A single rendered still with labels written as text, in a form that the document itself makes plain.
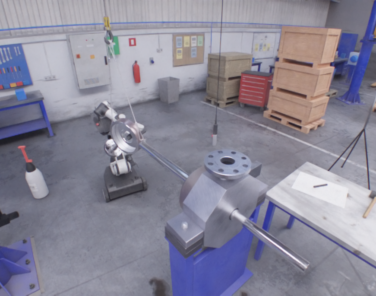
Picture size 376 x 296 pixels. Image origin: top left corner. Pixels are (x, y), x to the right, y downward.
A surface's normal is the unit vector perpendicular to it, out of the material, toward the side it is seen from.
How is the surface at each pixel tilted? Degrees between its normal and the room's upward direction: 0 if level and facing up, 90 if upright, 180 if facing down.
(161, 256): 0
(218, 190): 45
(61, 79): 90
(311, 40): 90
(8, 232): 0
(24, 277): 0
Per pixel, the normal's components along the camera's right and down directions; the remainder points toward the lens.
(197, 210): -0.55, -0.40
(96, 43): 0.61, 0.40
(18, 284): 0.00, -0.87
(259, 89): -0.55, 0.41
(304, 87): -0.81, 0.29
